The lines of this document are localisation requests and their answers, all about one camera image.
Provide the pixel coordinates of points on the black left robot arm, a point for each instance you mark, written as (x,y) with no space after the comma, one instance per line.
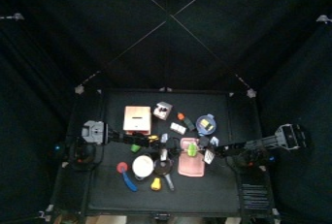
(113,134)

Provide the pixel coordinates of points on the white bowl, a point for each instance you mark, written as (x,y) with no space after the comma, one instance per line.
(143,166)

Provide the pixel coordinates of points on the grey metal frame bracket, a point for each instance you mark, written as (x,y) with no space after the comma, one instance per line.
(251,93)
(323,18)
(165,89)
(79,89)

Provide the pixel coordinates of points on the green toy starfruit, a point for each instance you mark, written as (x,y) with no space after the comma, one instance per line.
(193,149)

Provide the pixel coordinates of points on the pink cutting board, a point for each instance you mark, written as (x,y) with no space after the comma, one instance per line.
(192,166)

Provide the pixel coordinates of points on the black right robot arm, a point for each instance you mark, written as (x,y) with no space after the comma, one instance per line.
(264,143)

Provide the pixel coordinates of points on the red and blue spoon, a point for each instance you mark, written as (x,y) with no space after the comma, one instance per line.
(126,175)

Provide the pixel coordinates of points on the yellow toy pear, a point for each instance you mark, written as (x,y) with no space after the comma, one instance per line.
(156,184)

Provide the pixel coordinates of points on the small green cup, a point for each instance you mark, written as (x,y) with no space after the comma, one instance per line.
(135,148)

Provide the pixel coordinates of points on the orange and dark green toy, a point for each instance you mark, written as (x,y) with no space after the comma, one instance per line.
(186,121)

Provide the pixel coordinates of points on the small white block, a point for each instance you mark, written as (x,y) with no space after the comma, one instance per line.
(177,128)

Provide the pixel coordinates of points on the black table edge clamp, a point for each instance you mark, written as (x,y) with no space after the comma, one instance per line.
(162,216)

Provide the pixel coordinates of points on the black frying pan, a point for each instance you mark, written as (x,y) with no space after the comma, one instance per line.
(164,168)

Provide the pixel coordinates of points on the yellow item in pot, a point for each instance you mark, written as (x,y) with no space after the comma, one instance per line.
(206,124)

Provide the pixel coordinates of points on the small grey white toy appliance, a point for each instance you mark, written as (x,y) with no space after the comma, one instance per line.
(162,110)

